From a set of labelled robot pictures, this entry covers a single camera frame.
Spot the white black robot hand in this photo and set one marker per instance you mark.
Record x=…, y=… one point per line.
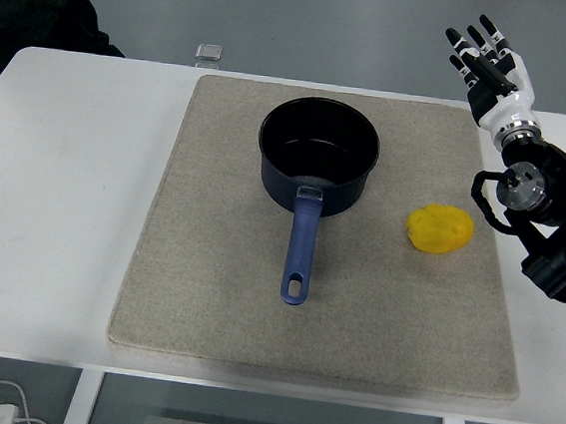
x=511, y=101

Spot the yellow potato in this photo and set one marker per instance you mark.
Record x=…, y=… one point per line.
x=441, y=229

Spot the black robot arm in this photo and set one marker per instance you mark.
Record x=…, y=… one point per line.
x=565, y=199

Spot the beige fabric mat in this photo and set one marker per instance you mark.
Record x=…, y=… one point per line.
x=379, y=306

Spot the small clear square block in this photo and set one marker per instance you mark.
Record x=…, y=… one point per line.
x=209, y=51

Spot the person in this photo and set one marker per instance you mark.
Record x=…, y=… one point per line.
x=32, y=2

